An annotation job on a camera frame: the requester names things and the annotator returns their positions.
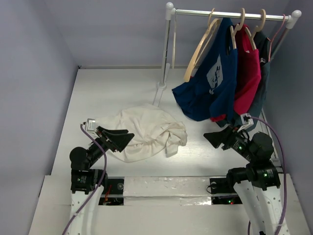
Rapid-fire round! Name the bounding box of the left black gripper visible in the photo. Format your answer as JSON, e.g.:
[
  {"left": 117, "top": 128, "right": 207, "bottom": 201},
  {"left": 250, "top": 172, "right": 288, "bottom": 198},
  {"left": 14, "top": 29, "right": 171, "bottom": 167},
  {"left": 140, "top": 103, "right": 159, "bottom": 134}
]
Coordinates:
[{"left": 88, "top": 125, "right": 134, "bottom": 166}]

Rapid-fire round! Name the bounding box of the white t shirt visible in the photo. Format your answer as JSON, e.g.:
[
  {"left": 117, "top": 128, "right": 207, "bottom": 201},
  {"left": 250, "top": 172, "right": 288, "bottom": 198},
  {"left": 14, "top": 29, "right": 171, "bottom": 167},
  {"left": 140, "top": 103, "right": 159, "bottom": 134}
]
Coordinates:
[{"left": 96, "top": 104, "right": 187, "bottom": 163}]

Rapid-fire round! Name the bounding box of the wooden hanger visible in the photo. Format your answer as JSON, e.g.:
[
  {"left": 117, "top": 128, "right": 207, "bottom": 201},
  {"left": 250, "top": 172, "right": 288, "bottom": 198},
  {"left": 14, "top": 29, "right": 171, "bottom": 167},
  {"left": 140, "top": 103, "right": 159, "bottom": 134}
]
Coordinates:
[
  {"left": 183, "top": 8, "right": 220, "bottom": 82},
  {"left": 245, "top": 9, "right": 266, "bottom": 50},
  {"left": 230, "top": 8, "right": 246, "bottom": 49}
]

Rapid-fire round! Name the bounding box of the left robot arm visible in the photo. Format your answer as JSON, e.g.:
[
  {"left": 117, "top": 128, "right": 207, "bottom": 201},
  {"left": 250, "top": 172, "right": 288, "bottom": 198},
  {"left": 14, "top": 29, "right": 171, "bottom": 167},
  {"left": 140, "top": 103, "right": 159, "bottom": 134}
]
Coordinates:
[{"left": 62, "top": 122, "right": 134, "bottom": 235}]

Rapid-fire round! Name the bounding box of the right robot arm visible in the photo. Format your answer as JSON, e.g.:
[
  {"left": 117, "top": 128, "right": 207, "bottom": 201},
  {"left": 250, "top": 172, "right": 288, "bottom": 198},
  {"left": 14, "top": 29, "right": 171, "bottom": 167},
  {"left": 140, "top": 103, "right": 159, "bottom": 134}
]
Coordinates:
[{"left": 203, "top": 126, "right": 290, "bottom": 235}]

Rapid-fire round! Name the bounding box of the blue t shirt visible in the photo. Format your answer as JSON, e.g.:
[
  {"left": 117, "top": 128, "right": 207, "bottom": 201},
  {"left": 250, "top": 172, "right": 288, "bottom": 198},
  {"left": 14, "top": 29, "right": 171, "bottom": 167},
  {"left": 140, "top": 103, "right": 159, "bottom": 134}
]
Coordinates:
[{"left": 172, "top": 18, "right": 238, "bottom": 121}]

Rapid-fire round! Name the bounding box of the red t shirt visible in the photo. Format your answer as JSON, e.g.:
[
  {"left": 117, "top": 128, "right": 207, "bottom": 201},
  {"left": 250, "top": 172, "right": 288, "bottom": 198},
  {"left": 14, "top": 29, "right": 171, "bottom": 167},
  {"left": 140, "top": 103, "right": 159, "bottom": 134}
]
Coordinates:
[{"left": 210, "top": 23, "right": 262, "bottom": 123}]

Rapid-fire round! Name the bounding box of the dark teal t shirt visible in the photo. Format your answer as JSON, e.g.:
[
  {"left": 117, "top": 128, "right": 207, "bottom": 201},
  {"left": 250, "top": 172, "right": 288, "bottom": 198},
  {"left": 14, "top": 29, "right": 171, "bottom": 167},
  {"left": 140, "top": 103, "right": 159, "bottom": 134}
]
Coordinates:
[{"left": 211, "top": 32, "right": 270, "bottom": 127}]

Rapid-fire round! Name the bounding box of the wooden hanger under blue shirt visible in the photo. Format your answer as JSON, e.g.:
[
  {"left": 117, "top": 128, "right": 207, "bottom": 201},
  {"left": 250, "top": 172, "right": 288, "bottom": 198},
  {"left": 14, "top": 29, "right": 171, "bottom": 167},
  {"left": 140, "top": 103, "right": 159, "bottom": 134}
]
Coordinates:
[{"left": 230, "top": 8, "right": 246, "bottom": 49}]

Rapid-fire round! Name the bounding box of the wooden hanger under red shirt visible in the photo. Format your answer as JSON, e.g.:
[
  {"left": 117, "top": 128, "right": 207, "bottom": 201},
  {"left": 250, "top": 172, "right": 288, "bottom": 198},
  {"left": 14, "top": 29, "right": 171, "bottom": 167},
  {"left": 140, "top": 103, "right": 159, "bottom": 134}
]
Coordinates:
[{"left": 245, "top": 9, "right": 266, "bottom": 50}]

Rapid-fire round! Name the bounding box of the white clothes rack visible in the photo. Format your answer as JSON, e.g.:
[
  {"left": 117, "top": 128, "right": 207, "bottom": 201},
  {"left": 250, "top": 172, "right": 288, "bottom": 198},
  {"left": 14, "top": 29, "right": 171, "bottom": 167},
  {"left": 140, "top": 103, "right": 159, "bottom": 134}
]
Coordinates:
[{"left": 152, "top": 1, "right": 302, "bottom": 107}]

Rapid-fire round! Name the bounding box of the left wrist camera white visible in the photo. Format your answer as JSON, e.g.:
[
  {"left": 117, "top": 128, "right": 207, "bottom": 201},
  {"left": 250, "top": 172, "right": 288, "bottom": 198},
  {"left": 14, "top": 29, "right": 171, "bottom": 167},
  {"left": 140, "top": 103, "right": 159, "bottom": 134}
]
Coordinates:
[{"left": 83, "top": 118, "right": 98, "bottom": 133}]

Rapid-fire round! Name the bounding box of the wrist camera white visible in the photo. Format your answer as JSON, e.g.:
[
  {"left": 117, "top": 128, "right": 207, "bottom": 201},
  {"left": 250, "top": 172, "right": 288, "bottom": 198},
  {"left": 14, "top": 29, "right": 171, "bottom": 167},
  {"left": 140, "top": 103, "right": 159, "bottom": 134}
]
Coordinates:
[
  {"left": 238, "top": 113, "right": 254, "bottom": 131},
  {"left": 83, "top": 118, "right": 98, "bottom": 133}
]

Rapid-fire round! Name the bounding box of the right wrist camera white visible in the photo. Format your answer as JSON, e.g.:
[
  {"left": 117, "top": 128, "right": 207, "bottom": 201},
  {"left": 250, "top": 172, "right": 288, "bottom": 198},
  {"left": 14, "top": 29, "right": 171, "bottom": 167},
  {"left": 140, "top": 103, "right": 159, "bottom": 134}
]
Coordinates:
[{"left": 238, "top": 113, "right": 254, "bottom": 131}]

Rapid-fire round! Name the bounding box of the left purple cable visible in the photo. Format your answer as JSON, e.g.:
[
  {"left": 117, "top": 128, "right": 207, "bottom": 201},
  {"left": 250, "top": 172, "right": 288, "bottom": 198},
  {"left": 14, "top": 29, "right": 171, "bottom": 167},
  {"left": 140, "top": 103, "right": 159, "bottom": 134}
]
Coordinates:
[{"left": 61, "top": 123, "right": 108, "bottom": 235}]

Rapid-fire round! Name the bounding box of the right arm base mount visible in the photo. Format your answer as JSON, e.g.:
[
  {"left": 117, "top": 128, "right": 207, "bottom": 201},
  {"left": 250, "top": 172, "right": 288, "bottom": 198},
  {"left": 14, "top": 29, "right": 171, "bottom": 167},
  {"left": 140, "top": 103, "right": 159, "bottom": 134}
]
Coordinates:
[{"left": 206, "top": 178, "right": 242, "bottom": 205}]

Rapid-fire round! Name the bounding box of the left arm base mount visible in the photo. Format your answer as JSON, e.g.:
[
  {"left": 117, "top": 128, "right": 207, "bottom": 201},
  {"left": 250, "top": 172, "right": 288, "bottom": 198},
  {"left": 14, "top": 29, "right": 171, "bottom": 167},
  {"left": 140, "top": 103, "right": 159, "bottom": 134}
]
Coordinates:
[{"left": 99, "top": 178, "right": 124, "bottom": 206}]

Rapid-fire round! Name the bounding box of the pink wire hanger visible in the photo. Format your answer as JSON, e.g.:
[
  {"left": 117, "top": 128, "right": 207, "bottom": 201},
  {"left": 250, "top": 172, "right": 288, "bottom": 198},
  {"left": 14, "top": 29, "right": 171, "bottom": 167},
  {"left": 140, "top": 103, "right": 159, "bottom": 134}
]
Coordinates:
[{"left": 268, "top": 14, "right": 286, "bottom": 62}]

